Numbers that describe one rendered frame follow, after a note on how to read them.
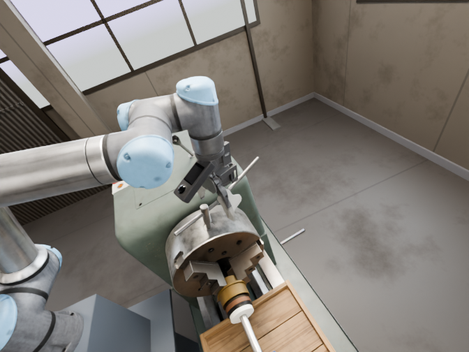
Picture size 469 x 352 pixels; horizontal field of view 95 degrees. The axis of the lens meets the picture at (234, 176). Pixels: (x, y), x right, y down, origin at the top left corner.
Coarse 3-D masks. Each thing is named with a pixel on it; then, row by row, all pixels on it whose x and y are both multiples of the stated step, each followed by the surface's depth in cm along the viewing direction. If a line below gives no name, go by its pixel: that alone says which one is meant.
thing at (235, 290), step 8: (232, 280) 63; (240, 280) 63; (224, 288) 61; (232, 288) 60; (240, 288) 61; (224, 296) 60; (232, 296) 59; (240, 296) 59; (248, 296) 63; (224, 304) 59; (232, 304) 58; (240, 304) 57; (248, 304) 59
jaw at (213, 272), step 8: (176, 264) 63; (184, 264) 61; (192, 264) 60; (200, 264) 62; (208, 264) 64; (216, 264) 66; (184, 272) 61; (192, 272) 58; (200, 272) 60; (208, 272) 61; (216, 272) 63; (192, 280) 60; (200, 280) 62; (208, 280) 60; (216, 280) 61; (224, 280) 63; (216, 288) 60
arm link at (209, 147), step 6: (222, 132) 49; (192, 138) 51; (210, 138) 54; (216, 138) 47; (222, 138) 49; (192, 144) 48; (198, 144) 47; (204, 144) 46; (210, 144) 46; (216, 144) 47; (222, 144) 49; (198, 150) 48; (204, 150) 47; (210, 150) 47; (216, 150) 48
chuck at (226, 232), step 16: (192, 224) 65; (224, 224) 64; (240, 224) 67; (176, 240) 65; (192, 240) 62; (208, 240) 60; (224, 240) 63; (240, 240) 66; (256, 240) 70; (176, 256) 63; (192, 256) 61; (208, 256) 64; (224, 256) 67; (176, 272) 62; (176, 288) 66; (192, 288) 70; (208, 288) 74
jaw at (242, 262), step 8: (248, 248) 69; (256, 248) 68; (232, 256) 69; (240, 256) 68; (248, 256) 67; (256, 256) 67; (264, 256) 69; (232, 264) 67; (240, 264) 66; (248, 264) 66; (240, 272) 65; (248, 272) 67; (248, 280) 65
